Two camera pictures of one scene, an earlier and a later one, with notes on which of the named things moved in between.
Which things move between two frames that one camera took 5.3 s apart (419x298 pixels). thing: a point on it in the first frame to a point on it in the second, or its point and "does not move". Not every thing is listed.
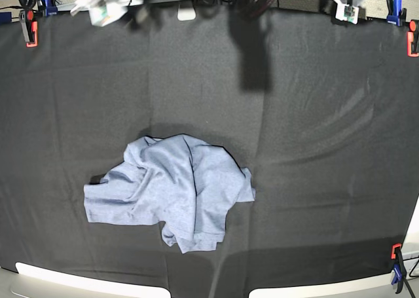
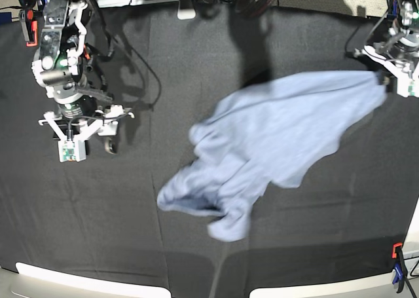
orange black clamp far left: [30, 27] does not move
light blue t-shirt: [188, 185] to [273, 133]
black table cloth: [323, 114] does not move
